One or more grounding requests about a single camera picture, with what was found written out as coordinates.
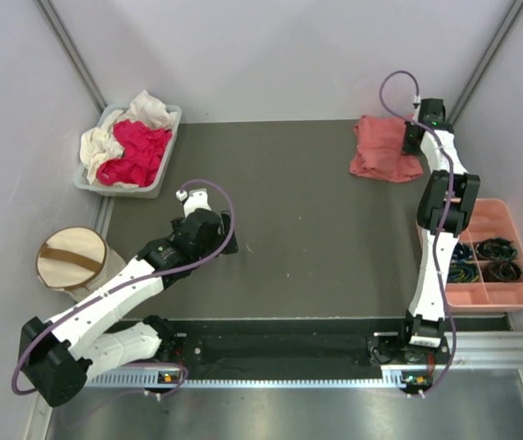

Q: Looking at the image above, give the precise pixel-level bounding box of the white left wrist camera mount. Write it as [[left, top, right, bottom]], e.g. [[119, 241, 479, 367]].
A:
[[175, 188, 211, 217]]

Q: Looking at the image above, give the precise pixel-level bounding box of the dark coiled item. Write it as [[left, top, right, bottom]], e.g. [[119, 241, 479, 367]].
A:
[[483, 261, 522, 283], [475, 237, 518, 261]]

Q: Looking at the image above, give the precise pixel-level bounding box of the cream t-shirt in bin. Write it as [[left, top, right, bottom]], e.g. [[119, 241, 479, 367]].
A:
[[79, 90, 176, 192]]

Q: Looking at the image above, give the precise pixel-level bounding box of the dark coiled item back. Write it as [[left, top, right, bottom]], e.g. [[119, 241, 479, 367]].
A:
[[475, 237, 518, 261]]

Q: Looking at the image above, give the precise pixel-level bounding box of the yellow blue coiled item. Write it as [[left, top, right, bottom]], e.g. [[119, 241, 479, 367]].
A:
[[447, 261, 480, 283]]

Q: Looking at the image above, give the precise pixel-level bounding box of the blue patterned coiled item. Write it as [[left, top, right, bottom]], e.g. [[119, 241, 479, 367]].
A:
[[451, 242, 473, 262]]

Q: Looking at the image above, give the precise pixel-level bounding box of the dark coiled item front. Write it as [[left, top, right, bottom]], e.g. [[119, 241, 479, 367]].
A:
[[483, 261, 522, 283]]

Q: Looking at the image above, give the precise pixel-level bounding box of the grey plastic laundry bin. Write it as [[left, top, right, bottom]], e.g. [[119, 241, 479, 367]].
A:
[[73, 103, 183, 200]]

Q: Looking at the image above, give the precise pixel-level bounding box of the round cream fabric basket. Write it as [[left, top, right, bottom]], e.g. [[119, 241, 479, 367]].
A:
[[35, 226, 127, 303]]

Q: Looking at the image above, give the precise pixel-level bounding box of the magenta t-shirt in bin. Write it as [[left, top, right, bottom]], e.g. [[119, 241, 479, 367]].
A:
[[96, 120, 172, 188]]

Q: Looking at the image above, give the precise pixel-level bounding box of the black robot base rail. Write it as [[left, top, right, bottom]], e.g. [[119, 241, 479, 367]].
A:
[[149, 318, 450, 380]]

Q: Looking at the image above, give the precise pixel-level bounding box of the slotted cable duct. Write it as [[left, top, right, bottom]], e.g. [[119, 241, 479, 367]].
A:
[[86, 368, 430, 390]]

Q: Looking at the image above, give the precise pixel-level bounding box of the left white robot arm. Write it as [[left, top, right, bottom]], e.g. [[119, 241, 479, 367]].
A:
[[11, 208, 239, 408]]

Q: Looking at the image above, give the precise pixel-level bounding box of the pink divided organizer tray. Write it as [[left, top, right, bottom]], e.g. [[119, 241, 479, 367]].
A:
[[446, 199, 523, 314]]

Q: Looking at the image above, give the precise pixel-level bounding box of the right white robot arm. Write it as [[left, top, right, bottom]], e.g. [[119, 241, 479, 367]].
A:
[[395, 95, 481, 363]]

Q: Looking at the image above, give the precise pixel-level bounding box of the salmon pink t-shirt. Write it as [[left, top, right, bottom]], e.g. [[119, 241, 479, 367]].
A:
[[349, 115, 423, 183]]

